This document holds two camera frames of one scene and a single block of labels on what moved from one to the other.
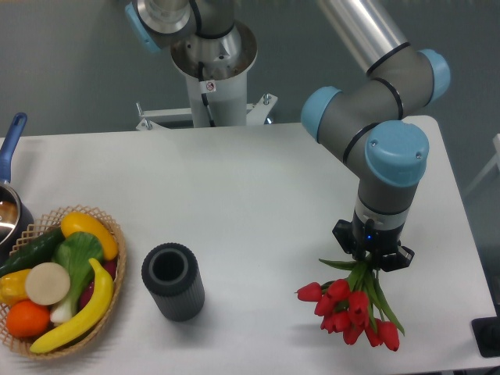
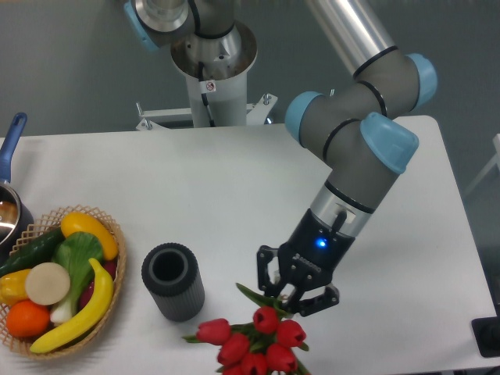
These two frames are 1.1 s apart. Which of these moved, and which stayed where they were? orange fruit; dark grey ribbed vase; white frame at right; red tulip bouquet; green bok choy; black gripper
Moved: red tulip bouquet; black gripper
Stayed: dark grey ribbed vase; orange fruit; white frame at right; green bok choy
